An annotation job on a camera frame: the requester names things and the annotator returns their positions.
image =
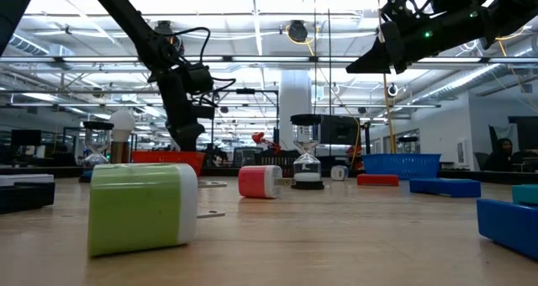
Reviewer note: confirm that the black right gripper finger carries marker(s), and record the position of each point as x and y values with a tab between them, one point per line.
374	61

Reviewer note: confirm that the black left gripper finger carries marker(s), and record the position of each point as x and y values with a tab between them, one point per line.
195	136
180	138

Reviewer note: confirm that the red plastic basket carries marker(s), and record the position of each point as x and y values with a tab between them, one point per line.
168	160

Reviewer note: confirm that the black and white spool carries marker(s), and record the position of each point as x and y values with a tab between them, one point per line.
307	151

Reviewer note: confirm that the purple white USB charger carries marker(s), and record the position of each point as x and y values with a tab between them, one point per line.
339	172

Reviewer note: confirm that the red card box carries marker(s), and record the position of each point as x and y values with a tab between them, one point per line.
378	180

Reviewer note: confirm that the dark blue card box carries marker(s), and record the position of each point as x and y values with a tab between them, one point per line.
445	188

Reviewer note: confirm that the light blue card box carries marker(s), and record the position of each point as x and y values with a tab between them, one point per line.
525	194

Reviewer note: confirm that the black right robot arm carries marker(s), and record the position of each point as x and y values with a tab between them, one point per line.
483	12

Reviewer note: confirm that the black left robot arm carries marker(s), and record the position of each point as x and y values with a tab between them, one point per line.
126	21

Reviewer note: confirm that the white bulb table lamp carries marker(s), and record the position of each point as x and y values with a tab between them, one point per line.
122	124

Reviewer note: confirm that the red background machine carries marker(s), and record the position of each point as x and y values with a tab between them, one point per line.
259	138

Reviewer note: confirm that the black equipment box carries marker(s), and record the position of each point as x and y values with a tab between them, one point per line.
342	130

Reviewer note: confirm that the white pillar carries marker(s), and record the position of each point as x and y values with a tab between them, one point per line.
294	96

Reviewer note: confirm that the blue plastic basket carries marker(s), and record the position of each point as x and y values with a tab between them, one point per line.
401	166

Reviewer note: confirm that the person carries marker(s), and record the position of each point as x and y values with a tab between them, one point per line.
502	151

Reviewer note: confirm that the black computer monitor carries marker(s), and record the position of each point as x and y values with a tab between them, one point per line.
525	132
25	137

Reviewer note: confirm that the black digital thermometer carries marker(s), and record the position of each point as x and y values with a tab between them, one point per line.
25	197

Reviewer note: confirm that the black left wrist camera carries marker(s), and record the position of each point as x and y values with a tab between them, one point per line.
199	79

